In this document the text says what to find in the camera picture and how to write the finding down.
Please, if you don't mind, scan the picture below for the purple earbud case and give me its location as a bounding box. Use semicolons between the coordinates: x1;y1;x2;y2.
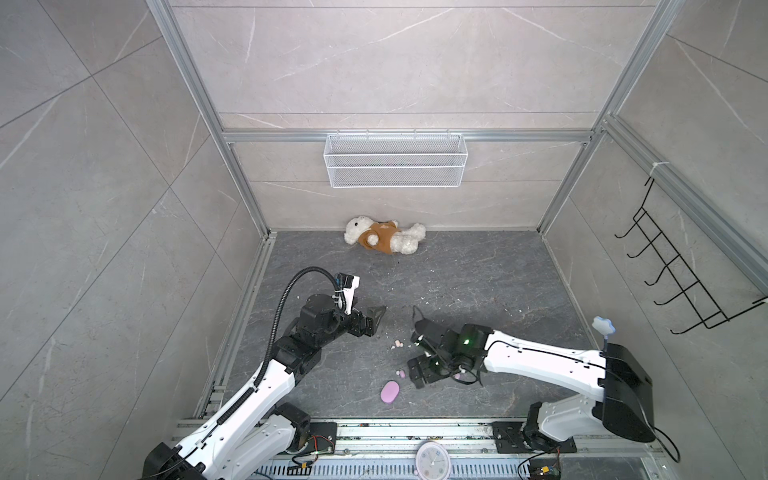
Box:
380;381;400;404

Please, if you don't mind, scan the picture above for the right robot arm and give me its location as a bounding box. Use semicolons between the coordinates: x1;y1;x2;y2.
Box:
408;318;681;463

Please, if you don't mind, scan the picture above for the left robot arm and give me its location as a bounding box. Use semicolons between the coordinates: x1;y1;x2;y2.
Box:
142;266;386;479

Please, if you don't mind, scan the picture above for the white teddy bear brown hoodie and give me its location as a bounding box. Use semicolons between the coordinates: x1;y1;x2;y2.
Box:
344;216;426;255

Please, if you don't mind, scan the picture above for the white round clock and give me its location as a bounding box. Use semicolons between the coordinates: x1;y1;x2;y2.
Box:
415;441;452;480

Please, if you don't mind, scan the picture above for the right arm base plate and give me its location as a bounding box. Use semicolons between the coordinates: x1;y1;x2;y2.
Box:
491;421;577;454

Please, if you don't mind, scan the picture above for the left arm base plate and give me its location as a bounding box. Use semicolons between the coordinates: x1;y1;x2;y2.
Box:
286;421;338;455

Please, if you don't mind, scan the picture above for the white wire mesh basket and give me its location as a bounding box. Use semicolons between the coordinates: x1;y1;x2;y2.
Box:
323;133;469;189

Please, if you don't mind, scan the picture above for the black wire hook rack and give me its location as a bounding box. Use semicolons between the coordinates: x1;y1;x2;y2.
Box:
614;177;767;336

